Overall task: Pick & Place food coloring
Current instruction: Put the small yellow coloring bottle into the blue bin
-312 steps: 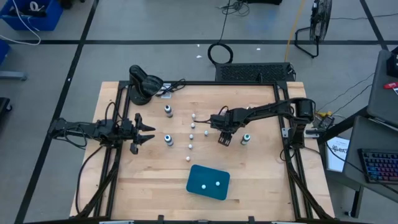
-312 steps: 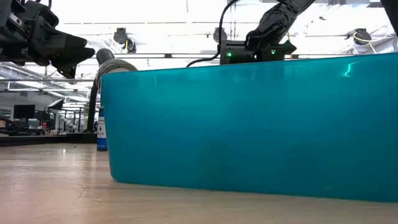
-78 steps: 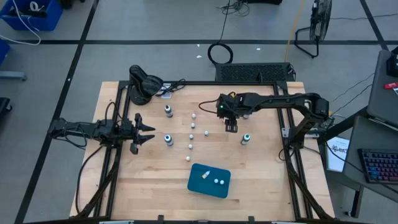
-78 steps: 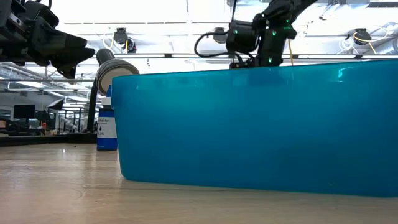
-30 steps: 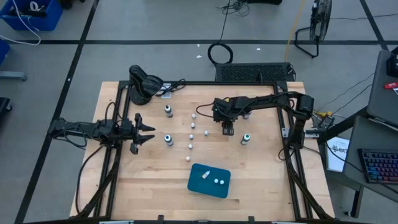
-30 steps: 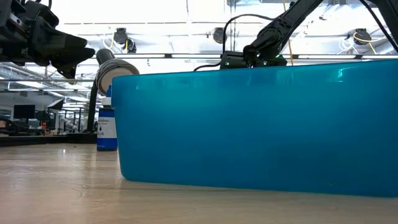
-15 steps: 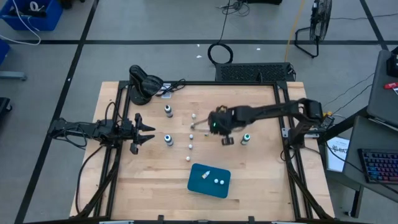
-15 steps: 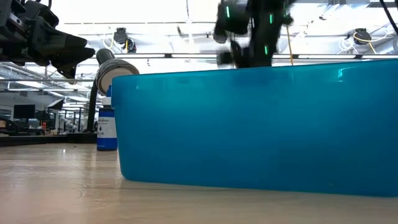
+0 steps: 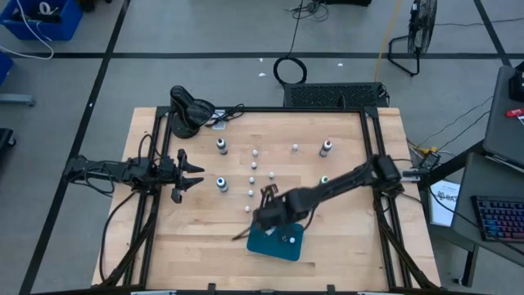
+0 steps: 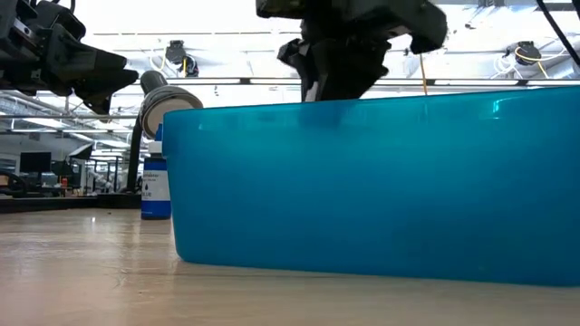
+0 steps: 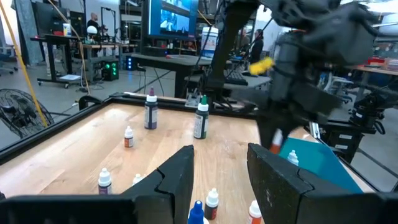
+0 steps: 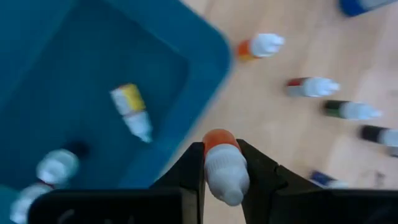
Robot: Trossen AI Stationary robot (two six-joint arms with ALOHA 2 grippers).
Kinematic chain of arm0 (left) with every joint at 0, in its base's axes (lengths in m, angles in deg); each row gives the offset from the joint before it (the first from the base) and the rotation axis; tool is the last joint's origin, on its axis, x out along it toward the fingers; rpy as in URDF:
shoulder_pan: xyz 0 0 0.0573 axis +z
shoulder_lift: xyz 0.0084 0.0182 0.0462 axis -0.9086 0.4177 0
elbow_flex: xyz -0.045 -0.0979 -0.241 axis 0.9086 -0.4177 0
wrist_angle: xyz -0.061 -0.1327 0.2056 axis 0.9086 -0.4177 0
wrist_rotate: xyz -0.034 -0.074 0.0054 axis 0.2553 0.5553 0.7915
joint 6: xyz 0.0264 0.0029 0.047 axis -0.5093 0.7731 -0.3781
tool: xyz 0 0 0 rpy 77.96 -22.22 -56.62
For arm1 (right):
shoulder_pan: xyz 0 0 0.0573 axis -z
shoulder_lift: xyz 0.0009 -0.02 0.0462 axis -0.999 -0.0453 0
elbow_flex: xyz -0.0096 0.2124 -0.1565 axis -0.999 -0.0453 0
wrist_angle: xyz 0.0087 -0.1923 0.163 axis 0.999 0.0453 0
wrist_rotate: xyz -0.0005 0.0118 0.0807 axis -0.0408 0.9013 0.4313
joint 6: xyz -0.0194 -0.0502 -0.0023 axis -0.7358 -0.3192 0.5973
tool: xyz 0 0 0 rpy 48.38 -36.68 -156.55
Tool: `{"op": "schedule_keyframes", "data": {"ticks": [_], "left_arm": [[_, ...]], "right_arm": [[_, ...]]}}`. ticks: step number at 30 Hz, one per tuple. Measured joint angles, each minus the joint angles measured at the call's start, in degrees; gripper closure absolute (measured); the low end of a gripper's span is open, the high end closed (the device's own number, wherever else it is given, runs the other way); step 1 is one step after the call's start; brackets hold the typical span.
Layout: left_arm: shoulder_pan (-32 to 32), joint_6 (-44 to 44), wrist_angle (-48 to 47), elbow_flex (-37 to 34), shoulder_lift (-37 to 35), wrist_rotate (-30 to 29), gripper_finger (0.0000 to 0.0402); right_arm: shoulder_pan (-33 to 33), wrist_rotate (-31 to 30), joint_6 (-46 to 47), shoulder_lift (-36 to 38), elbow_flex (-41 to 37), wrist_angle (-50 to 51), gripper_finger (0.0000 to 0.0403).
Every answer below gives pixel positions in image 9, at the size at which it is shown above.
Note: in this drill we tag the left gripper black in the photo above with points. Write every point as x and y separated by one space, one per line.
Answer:
170 172

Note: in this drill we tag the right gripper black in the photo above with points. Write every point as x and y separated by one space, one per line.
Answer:
270 215

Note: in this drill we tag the large blue-capped colouring bottle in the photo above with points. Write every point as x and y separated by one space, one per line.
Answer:
222 185

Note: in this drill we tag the large black-capped colouring bottle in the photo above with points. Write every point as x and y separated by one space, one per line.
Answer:
222 146

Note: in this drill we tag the teal plastic bin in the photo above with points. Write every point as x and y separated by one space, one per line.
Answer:
282 250

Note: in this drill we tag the small purple-label dropper bottle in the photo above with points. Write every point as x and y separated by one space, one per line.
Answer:
255 153

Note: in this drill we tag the small brown-label dropper bottle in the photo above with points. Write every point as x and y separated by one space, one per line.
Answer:
295 147

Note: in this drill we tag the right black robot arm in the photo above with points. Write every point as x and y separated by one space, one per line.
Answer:
340 182

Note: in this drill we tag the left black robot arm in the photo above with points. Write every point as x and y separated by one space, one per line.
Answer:
102 170

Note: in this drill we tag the white paper card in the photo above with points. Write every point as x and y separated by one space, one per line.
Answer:
219 115

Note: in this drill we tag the large green-capped colouring bottle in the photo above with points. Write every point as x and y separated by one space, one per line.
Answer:
323 180

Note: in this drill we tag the large purple-capped colouring bottle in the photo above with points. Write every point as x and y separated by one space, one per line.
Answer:
326 148

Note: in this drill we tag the black mesh computer case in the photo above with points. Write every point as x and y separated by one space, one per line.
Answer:
327 95

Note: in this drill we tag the black power box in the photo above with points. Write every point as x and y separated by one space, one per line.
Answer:
432 160

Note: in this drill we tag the white printed paper sheet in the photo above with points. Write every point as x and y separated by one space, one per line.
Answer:
444 205

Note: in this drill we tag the grey metal bar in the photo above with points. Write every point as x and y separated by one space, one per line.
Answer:
16 99

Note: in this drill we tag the blue plastic crate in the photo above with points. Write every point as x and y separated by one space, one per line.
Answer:
4 67
65 24

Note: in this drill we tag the backlit computer keyboard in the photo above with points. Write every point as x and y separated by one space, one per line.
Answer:
499 217

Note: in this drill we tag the black floor fan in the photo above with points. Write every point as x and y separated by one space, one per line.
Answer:
421 24

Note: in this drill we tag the grey desk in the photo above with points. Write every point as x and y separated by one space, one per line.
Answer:
505 184
503 131

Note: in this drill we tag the red hand tool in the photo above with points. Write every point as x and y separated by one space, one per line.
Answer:
513 112

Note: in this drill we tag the black desk device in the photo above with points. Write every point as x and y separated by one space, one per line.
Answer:
518 84

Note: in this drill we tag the black camera on round stand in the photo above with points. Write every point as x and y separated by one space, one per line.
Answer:
186 125

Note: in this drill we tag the black aluminium table frame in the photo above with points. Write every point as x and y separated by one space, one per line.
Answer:
286 110

